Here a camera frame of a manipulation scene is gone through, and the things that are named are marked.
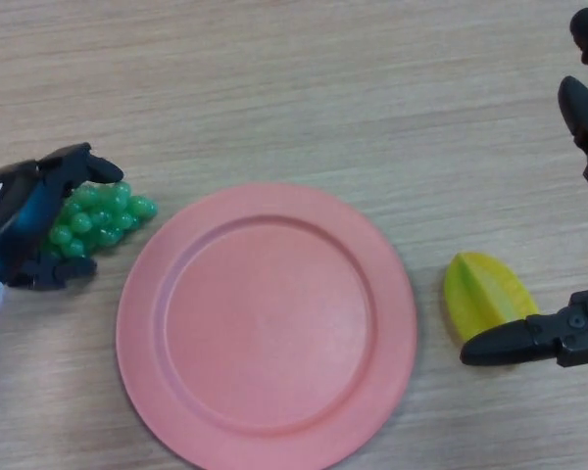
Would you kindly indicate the yellow starfruit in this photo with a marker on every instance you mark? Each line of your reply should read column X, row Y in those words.
column 480, row 294

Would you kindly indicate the green grape bunch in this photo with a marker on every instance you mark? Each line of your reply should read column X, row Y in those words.
column 103, row 215

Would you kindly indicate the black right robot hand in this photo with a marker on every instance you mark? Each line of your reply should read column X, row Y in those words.
column 578, row 333

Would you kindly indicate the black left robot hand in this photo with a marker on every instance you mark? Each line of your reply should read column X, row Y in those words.
column 24, row 215

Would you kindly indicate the pink round plate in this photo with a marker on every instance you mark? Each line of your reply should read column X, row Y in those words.
column 267, row 318

